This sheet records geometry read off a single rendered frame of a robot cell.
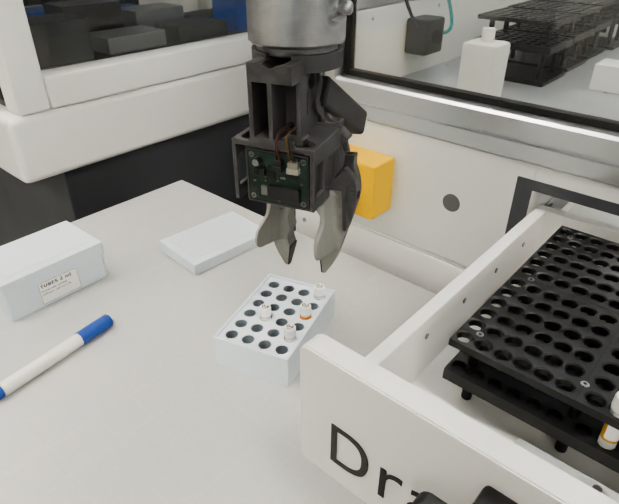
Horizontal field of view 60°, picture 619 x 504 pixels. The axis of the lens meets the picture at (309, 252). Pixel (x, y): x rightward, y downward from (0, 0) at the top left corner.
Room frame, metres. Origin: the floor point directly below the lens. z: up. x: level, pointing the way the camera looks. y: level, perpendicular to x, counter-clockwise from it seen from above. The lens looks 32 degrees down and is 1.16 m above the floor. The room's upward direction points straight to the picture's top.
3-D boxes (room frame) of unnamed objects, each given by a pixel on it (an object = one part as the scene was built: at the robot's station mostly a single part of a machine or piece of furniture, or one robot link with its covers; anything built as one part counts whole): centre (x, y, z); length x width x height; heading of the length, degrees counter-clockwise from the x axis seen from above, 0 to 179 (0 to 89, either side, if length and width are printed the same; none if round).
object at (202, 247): (0.65, 0.13, 0.77); 0.13 x 0.09 x 0.02; 134
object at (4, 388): (0.42, 0.27, 0.77); 0.14 x 0.02 x 0.02; 147
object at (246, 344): (0.45, 0.03, 0.78); 0.12 x 0.08 x 0.04; 156
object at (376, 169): (0.61, -0.06, 0.88); 0.07 x 0.05 x 0.07; 48
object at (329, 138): (0.43, 0.01, 1.01); 0.09 x 0.08 x 0.12; 157
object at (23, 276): (0.56, 0.33, 0.79); 0.13 x 0.09 x 0.05; 140
